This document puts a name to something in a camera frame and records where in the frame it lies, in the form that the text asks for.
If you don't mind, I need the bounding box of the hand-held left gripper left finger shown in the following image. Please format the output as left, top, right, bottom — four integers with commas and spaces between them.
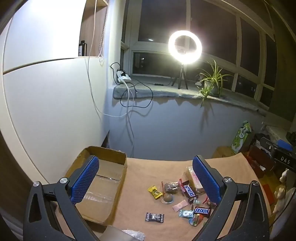
23, 156, 100, 241

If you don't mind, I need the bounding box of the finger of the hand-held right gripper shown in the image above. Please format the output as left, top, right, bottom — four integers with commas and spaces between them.
260, 137, 292, 152

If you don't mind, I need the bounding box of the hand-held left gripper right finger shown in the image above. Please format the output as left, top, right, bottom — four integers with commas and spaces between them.
192, 155, 270, 241

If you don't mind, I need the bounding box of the large wafer packet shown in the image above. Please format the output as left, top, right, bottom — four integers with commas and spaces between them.
184, 166, 205, 195

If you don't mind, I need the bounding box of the cardboard box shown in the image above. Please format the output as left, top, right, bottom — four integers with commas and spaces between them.
65, 146, 128, 226

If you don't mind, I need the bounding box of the brown chocolate bar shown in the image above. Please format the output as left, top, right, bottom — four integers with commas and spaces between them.
181, 181, 199, 204
192, 206, 212, 218

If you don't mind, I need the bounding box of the red cake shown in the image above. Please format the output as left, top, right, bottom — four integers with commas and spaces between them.
203, 196, 216, 208

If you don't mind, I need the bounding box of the pink candy packet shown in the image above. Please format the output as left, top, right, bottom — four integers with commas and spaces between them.
172, 200, 189, 212

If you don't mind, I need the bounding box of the brown cake clear wrapper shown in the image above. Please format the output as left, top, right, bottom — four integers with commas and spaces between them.
161, 181, 182, 194

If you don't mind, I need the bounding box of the mint candy teal wrapper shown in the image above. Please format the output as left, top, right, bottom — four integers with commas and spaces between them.
179, 209, 194, 219

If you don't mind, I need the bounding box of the colourful round candy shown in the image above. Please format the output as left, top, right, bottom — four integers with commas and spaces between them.
188, 214, 205, 226

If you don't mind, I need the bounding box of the round clear candy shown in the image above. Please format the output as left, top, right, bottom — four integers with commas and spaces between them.
160, 193, 174, 205

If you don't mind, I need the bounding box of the yellow candy packet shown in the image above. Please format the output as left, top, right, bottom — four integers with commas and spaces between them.
147, 185, 162, 200

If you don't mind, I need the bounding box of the black white candy packet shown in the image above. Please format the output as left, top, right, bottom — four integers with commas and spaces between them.
145, 212, 165, 223

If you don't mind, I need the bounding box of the red box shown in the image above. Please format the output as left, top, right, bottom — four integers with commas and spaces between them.
245, 146, 275, 179

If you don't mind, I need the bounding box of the brown cardboard carton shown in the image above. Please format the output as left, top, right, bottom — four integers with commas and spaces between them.
211, 146, 236, 159

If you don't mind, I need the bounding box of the green juice carton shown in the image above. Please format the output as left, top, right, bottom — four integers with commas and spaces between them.
231, 120, 253, 153

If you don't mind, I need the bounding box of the clear bubble wrap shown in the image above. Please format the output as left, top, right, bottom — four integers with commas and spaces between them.
121, 229, 146, 241

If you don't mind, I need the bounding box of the potted spider plant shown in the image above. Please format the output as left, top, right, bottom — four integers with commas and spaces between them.
195, 59, 234, 106

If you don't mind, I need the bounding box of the black tripod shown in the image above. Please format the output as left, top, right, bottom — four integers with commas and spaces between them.
171, 64, 188, 90

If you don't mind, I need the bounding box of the white power strip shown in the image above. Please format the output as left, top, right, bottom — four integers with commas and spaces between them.
116, 70, 132, 84

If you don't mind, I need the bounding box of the dark bottle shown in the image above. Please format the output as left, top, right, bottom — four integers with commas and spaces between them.
78, 40, 87, 56

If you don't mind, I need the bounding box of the black cable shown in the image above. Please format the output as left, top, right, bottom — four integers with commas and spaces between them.
110, 62, 154, 109

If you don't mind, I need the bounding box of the thin white cable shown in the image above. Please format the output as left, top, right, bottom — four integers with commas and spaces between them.
87, 0, 130, 117

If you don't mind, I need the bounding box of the black cable inline switch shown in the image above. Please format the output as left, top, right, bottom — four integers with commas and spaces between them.
135, 79, 174, 93

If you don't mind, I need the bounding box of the ring light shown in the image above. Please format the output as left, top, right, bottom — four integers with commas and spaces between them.
168, 30, 203, 65

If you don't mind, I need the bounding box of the beaded blind cord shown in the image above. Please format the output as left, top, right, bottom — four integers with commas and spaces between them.
98, 5, 109, 63

